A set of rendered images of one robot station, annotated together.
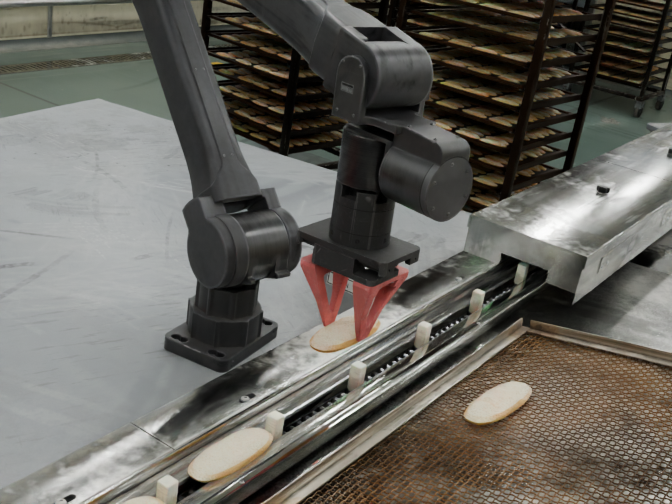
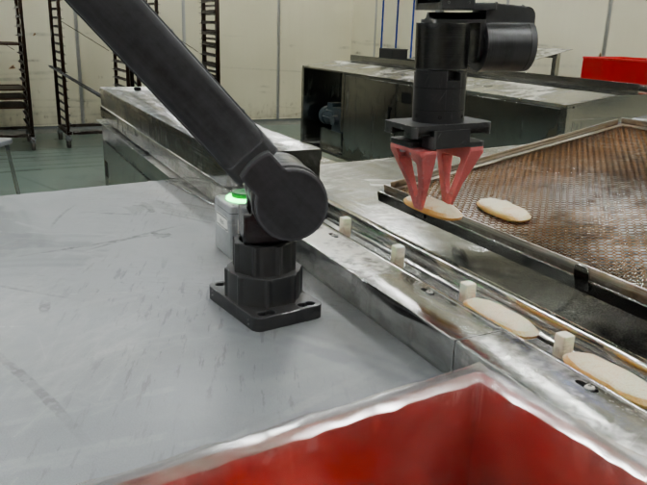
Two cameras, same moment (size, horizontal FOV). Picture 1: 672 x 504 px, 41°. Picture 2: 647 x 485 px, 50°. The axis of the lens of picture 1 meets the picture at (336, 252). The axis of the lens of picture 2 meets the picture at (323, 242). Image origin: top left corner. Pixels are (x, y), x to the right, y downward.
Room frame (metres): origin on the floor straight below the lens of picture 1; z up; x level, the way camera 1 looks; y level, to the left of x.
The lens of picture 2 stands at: (0.49, 0.71, 1.13)
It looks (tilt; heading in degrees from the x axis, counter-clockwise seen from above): 17 degrees down; 301
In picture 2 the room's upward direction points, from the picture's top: 2 degrees clockwise
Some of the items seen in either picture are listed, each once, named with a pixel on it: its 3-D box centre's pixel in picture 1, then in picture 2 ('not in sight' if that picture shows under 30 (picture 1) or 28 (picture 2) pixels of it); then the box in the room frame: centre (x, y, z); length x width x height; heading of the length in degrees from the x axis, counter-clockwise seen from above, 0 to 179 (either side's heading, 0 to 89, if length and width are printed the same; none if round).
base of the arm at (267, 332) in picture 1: (225, 310); (264, 272); (0.93, 0.12, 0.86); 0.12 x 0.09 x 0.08; 156
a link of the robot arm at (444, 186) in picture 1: (410, 133); (477, 14); (0.77, -0.05, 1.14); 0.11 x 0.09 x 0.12; 44
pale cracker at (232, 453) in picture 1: (232, 451); (499, 315); (0.68, 0.06, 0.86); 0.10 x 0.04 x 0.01; 148
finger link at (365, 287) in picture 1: (356, 291); (439, 166); (0.79, -0.03, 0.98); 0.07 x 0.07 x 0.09; 57
